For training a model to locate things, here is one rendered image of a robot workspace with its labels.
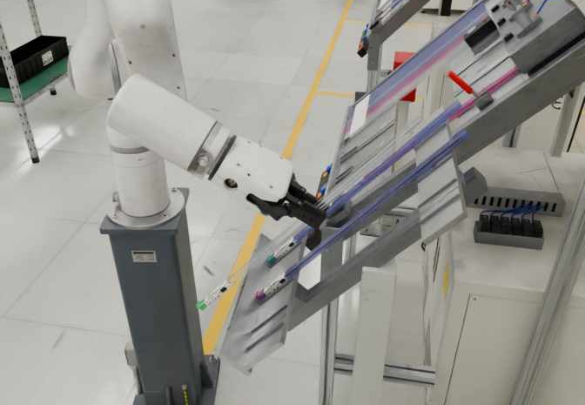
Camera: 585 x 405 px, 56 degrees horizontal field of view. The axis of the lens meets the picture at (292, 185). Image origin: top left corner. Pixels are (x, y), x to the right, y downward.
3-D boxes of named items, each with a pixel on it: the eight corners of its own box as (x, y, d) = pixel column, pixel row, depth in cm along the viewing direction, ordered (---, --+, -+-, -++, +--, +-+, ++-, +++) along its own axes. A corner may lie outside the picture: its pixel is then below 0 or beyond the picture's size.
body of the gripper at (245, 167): (217, 151, 72) (289, 194, 74) (235, 118, 81) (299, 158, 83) (193, 190, 76) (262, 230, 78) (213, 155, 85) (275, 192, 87)
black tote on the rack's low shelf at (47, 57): (15, 89, 294) (9, 69, 289) (-14, 86, 297) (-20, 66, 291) (70, 54, 342) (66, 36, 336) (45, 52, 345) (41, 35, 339)
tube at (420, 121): (202, 311, 95) (197, 307, 95) (204, 306, 96) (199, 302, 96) (426, 124, 71) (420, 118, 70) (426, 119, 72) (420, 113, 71)
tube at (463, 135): (261, 300, 107) (257, 297, 107) (262, 295, 108) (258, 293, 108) (470, 136, 83) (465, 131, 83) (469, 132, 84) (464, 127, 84)
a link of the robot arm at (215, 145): (205, 139, 72) (225, 151, 73) (223, 111, 80) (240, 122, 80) (179, 183, 77) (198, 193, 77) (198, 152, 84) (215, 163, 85)
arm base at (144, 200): (97, 229, 130) (81, 161, 120) (118, 186, 146) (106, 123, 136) (177, 229, 130) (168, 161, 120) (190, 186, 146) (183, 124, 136)
